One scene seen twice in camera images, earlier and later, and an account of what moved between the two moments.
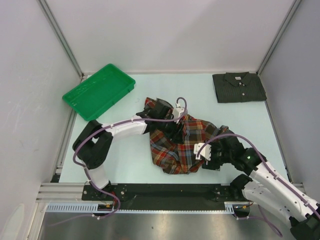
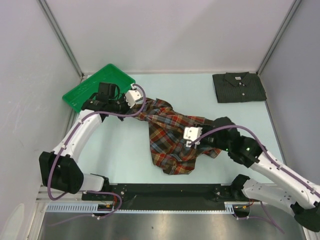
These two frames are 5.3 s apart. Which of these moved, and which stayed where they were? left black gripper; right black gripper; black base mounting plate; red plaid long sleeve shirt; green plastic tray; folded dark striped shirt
Moved: right black gripper; left black gripper
Stayed: red plaid long sleeve shirt; green plastic tray; black base mounting plate; folded dark striped shirt
